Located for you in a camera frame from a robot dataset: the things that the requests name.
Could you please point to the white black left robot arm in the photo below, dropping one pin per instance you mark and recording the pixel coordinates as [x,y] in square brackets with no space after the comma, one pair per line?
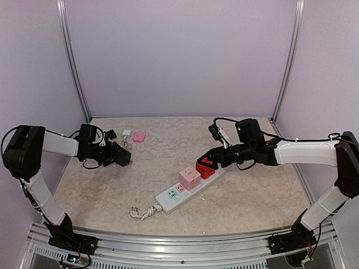
[23,157]

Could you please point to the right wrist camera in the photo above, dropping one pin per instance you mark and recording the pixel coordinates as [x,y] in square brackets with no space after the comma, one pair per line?
[218,134]

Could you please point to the pink cube socket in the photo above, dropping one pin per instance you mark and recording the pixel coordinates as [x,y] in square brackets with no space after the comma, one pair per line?
[189,178]

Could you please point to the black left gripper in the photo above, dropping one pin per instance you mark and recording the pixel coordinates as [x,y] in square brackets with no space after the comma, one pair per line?
[112,152]

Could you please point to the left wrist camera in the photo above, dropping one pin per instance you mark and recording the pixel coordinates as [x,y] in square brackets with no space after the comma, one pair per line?
[103,141]

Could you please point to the white power strip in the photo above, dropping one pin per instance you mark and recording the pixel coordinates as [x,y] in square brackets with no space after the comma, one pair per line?
[176,196]

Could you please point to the aluminium front rail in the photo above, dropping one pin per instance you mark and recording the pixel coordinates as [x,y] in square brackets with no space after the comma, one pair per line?
[243,250]

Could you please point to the left aluminium frame post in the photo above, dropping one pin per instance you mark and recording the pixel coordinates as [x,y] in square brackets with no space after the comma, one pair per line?
[66,36]

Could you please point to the black power adapter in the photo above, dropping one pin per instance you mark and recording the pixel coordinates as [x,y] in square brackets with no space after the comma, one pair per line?
[110,134]

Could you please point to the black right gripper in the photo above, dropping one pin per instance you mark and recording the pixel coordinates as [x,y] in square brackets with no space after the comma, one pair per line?
[213,152]

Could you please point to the white usb charger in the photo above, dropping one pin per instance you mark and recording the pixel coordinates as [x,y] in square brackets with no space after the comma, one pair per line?
[126,134]

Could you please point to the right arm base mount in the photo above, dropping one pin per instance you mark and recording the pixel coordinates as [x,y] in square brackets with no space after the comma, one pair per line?
[280,243]

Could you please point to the red cube socket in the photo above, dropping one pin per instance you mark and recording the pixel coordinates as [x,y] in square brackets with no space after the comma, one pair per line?
[204,171]

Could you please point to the right aluminium frame post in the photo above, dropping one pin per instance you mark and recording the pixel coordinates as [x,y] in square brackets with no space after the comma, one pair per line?
[293,44]

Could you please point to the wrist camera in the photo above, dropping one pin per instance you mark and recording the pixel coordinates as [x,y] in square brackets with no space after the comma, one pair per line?
[103,141]
[218,134]

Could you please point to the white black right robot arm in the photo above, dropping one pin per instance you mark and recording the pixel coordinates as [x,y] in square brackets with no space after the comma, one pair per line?
[337,150]

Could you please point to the aluminium frame post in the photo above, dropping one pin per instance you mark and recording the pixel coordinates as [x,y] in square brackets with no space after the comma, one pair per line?
[66,36]
[293,44]

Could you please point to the pink folding extension socket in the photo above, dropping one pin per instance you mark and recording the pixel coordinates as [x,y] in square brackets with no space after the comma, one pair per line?
[139,137]

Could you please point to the dark green cube socket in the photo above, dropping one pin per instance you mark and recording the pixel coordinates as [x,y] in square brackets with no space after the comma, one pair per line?
[122,157]

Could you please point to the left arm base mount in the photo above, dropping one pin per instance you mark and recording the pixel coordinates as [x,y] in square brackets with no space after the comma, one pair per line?
[79,243]

